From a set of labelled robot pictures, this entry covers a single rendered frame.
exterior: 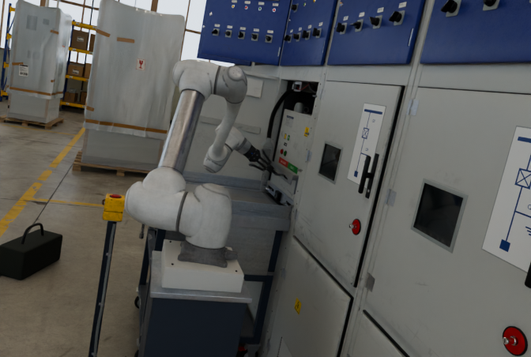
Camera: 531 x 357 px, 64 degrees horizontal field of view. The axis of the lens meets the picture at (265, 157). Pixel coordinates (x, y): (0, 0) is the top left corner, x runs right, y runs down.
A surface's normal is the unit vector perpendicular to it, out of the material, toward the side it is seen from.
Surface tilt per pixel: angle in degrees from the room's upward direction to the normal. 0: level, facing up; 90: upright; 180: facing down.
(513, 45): 90
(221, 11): 90
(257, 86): 90
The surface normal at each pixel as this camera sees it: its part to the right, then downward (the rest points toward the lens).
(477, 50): -0.94, -0.14
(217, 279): 0.24, 0.19
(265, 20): -0.49, 0.04
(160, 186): 0.14, -0.48
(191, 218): -0.04, 0.04
